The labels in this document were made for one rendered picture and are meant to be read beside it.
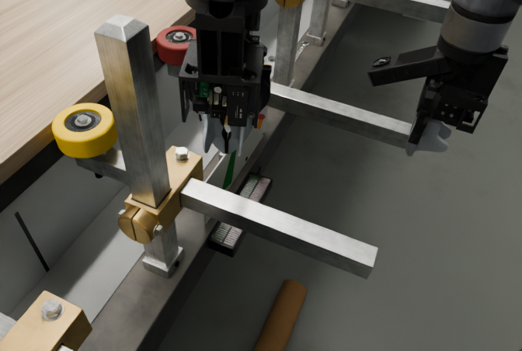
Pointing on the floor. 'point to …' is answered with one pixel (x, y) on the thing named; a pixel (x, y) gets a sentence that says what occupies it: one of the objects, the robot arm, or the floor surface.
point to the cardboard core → (282, 317)
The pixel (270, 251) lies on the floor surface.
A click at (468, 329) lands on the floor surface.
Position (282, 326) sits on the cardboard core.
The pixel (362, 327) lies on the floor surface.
